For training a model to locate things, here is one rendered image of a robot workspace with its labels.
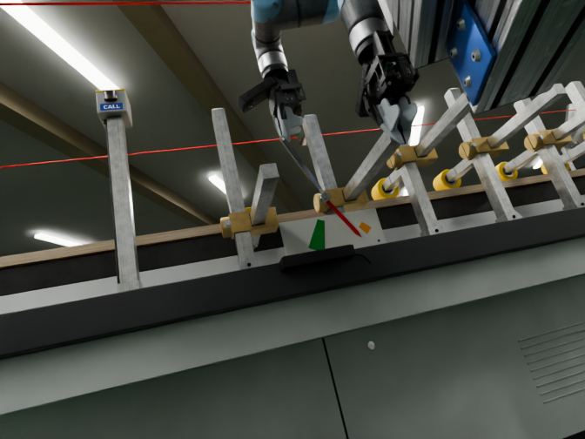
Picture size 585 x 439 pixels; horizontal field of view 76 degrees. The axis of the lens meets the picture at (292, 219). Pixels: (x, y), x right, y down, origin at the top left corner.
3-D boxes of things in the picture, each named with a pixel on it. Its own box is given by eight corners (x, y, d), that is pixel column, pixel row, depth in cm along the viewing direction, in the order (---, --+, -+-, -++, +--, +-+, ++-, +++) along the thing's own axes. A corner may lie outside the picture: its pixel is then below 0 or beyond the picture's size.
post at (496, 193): (521, 224, 105) (458, 85, 121) (510, 226, 104) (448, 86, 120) (512, 228, 108) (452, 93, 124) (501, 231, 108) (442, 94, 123)
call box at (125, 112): (127, 113, 94) (124, 88, 96) (97, 115, 92) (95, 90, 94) (133, 129, 100) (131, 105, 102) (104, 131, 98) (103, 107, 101)
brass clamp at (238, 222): (279, 224, 91) (275, 205, 92) (223, 233, 87) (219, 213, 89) (276, 233, 96) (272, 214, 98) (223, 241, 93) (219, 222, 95)
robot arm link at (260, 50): (248, 19, 101) (251, 43, 109) (256, 50, 98) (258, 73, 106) (277, 14, 102) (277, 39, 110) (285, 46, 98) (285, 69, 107)
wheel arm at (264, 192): (281, 180, 68) (276, 160, 70) (263, 183, 67) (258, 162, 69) (258, 250, 108) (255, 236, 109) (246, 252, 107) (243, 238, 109)
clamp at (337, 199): (369, 201, 98) (364, 184, 100) (320, 208, 95) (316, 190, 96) (362, 209, 103) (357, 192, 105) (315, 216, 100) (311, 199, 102)
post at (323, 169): (364, 276, 91) (315, 111, 106) (350, 279, 90) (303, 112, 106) (359, 280, 94) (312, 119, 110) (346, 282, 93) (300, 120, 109)
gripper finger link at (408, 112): (416, 129, 66) (400, 86, 69) (401, 147, 71) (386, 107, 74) (432, 127, 66) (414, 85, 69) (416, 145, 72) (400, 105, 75)
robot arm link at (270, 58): (259, 51, 98) (257, 74, 105) (263, 65, 97) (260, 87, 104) (287, 50, 100) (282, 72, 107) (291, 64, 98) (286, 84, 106)
